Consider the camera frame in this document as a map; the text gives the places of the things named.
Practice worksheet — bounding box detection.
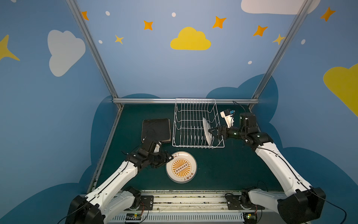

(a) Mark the white round plate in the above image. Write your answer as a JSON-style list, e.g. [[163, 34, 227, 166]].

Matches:
[[166, 151, 198, 184], [202, 118, 213, 146]]

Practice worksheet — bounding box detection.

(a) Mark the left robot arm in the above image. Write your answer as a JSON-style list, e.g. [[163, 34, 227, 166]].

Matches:
[[63, 140, 173, 224]]

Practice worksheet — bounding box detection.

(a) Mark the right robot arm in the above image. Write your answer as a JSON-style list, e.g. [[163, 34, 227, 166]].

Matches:
[[202, 111, 326, 224]]

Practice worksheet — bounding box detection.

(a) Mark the left controller board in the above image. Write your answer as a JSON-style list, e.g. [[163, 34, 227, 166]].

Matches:
[[125, 213, 143, 223]]

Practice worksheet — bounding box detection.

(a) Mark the controller board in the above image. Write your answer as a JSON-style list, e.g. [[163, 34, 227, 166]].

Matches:
[[125, 213, 143, 223], [243, 213, 258, 224]]

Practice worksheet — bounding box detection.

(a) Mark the right controller board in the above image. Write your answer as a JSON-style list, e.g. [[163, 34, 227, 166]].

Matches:
[[243, 213, 258, 224]]

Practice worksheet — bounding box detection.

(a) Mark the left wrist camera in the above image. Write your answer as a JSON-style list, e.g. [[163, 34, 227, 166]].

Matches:
[[153, 142, 161, 153]]

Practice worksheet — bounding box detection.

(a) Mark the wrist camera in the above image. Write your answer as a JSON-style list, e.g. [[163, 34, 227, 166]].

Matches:
[[153, 142, 161, 153], [220, 109, 235, 128]]

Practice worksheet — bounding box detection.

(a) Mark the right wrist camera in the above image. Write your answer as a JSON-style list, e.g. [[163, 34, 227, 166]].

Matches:
[[220, 109, 235, 128]]

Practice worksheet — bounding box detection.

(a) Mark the white wire dish rack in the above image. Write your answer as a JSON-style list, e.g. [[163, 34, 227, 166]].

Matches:
[[172, 98, 225, 149]]

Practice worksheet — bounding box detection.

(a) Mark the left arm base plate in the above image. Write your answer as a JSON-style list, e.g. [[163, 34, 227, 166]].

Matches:
[[126, 196, 154, 211]]

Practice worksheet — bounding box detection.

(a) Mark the aluminium rail base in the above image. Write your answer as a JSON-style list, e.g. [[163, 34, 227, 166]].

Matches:
[[116, 189, 283, 212]]

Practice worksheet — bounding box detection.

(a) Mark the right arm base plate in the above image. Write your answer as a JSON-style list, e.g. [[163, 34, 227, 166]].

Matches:
[[224, 193, 265, 210]]

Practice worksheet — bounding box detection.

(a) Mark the aluminium frame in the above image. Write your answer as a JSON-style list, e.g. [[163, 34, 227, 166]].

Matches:
[[67, 1, 314, 191]]

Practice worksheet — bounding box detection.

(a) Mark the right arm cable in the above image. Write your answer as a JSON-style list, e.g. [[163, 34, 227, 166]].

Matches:
[[310, 190, 347, 224]]

